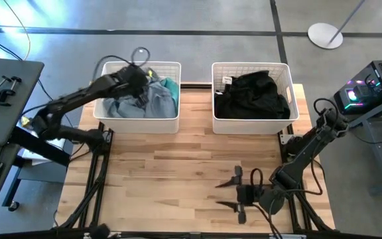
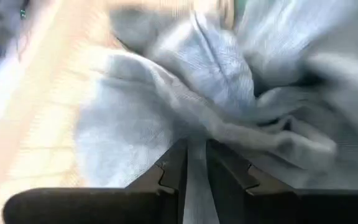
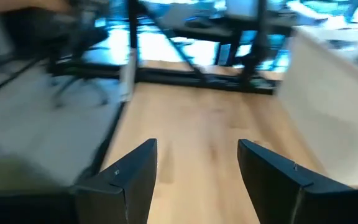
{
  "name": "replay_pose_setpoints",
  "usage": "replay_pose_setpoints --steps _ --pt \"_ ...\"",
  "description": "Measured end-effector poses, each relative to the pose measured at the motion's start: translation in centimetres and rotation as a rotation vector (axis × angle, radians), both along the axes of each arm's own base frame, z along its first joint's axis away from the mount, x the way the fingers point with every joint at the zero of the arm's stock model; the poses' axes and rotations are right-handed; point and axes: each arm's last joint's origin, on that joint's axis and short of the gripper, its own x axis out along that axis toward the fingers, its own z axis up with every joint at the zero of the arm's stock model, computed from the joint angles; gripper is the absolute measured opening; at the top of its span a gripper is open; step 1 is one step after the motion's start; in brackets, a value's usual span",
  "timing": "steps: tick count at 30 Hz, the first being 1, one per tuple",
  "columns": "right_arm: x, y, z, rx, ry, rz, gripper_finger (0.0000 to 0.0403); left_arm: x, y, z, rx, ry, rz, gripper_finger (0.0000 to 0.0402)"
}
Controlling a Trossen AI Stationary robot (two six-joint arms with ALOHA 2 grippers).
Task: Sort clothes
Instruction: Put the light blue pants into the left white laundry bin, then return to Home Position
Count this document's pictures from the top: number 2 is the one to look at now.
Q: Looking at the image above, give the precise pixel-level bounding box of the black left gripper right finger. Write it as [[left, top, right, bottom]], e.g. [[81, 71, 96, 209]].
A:
[[206, 139, 358, 224]]

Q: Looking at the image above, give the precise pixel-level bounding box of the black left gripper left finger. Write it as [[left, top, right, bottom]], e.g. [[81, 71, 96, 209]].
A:
[[3, 138, 188, 224]]

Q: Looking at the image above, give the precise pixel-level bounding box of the light blue denim garment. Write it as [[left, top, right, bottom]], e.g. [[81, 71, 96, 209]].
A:
[[73, 0, 358, 224]]

